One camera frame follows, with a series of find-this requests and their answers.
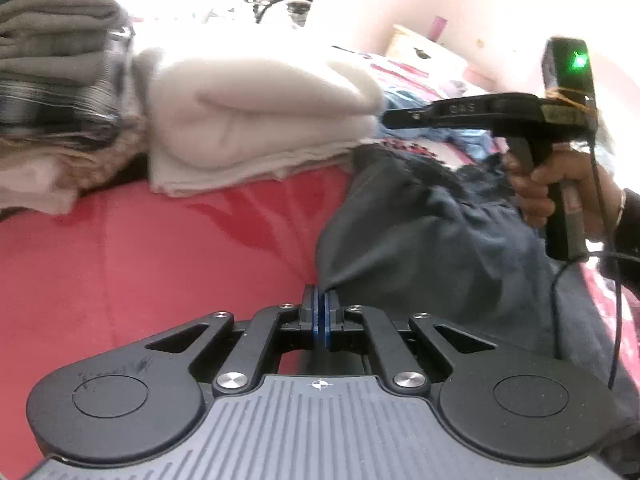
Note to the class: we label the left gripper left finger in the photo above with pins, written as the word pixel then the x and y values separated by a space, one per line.
pixel 272 332

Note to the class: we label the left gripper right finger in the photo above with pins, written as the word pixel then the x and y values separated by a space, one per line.
pixel 369 332

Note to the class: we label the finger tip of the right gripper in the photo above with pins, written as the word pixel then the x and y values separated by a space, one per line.
pixel 408 118

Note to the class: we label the black pants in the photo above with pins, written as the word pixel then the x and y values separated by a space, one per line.
pixel 413 235

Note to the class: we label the pile of folded clothes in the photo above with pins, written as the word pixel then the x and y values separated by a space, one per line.
pixel 70 117

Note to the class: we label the light blue crumpled garment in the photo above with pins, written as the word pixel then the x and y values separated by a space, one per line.
pixel 474 143

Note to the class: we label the black tracker with green light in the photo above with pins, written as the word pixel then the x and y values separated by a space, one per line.
pixel 566 65

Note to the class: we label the cream nightstand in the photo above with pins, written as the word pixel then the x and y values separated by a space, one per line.
pixel 410 47

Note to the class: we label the pink cup on nightstand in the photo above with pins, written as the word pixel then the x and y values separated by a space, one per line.
pixel 437 28

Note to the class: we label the folded white fluffy blanket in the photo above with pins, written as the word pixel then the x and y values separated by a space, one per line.
pixel 222 119

